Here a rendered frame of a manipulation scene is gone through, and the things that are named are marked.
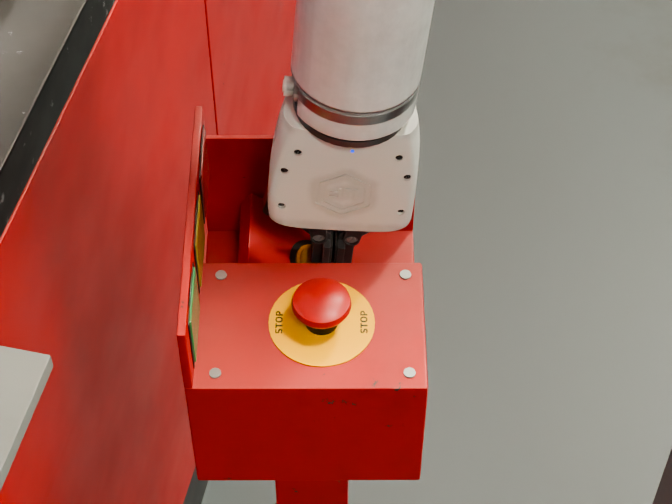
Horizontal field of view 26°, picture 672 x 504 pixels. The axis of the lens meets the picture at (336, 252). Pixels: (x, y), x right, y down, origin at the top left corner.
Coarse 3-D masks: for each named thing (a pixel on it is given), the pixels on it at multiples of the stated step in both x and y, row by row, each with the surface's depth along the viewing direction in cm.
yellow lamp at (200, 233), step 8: (200, 200) 99; (200, 208) 99; (200, 216) 99; (200, 224) 99; (200, 232) 99; (200, 240) 99; (200, 248) 99; (200, 256) 99; (200, 264) 99; (200, 272) 99; (200, 280) 99
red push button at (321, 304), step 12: (300, 288) 97; (312, 288) 97; (324, 288) 97; (336, 288) 97; (300, 300) 96; (312, 300) 96; (324, 300) 96; (336, 300) 96; (348, 300) 96; (300, 312) 96; (312, 312) 95; (324, 312) 95; (336, 312) 96; (348, 312) 96; (312, 324) 95; (324, 324) 95; (336, 324) 96
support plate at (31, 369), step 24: (0, 360) 70; (24, 360) 70; (48, 360) 70; (0, 384) 69; (24, 384) 69; (0, 408) 68; (24, 408) 68; (0, 432) 67; (24, 432) 68; (0, 456) 67; (0, 480) 66
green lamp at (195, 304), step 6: (192, 282) 94; (192, 288) 94; (192, 294) 93; (198, 294) 97; (192, 300) 93; (198, 300) 97; (192, 306) 93; (198, 306) 97; (192, 312) 93; (198, 312) 97; (192, 318) 93; (198, 318) 97; (192, 324) 93; (198, 324) 97; (192, 330) 93; (198, 330) 97; (192, 336) 93; (192, 342) 94
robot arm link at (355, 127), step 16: (288, 80) 93; (304, 96) 92; (416, 96) 94; (304, 112) 93; (320, 112) 92; (336, 112) 91; (384, 112) 91; (400, 112) 92; (320, 128) 93; (336, 128) 92; (352, 128) 92; (368, 128) 92; (384, 128) 92
